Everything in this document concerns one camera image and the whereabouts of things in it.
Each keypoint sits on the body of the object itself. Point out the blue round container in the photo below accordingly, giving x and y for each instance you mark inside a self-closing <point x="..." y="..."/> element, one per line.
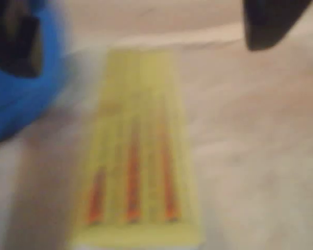
<point x="21" y="99"/>

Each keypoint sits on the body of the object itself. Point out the yellow box with red stripes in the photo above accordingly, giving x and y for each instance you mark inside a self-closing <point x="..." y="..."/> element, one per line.
<point x="143" y="125"/>

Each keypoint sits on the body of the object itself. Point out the wrinkled beige cloth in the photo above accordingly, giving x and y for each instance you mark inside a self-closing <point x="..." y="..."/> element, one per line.
<point x="250" y="143"/>

